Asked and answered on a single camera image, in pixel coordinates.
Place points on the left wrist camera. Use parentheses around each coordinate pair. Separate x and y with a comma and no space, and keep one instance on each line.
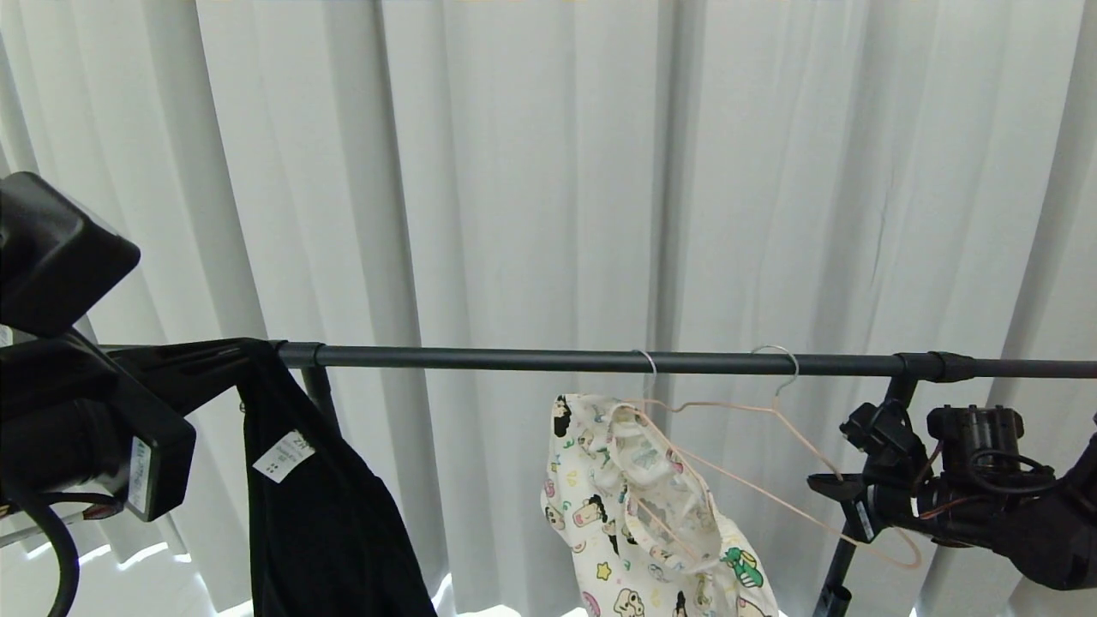
(51,257)

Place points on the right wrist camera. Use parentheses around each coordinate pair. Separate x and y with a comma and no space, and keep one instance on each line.
(883,437)

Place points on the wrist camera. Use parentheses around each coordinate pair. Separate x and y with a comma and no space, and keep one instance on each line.
(883,437)
(51,257)

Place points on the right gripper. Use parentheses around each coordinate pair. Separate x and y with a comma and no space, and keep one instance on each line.
(900,514)

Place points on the black garment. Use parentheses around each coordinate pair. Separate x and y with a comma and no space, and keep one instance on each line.
(326,531)

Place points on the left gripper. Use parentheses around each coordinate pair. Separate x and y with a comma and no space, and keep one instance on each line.
(77,428)

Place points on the black clothes rack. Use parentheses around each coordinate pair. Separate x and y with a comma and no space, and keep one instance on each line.
(514,358)

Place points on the cream printed garment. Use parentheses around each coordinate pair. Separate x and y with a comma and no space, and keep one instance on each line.
(600,514)

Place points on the pink clothes hanger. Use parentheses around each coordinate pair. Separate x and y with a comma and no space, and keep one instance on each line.
(651,364)
(793,433)

